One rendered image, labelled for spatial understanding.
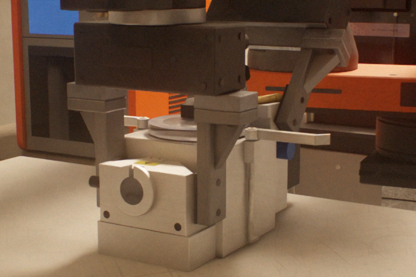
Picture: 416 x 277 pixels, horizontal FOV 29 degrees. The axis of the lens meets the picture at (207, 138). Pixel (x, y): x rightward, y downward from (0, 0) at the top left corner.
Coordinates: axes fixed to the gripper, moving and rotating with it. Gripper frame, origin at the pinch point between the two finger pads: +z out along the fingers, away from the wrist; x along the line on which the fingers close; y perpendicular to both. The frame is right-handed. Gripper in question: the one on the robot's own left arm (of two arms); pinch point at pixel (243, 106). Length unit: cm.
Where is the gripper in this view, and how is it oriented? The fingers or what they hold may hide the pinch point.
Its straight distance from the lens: 76.4
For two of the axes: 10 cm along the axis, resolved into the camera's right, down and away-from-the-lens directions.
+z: -3.3, 8.6, -4.0
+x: 8.6, 0.9, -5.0
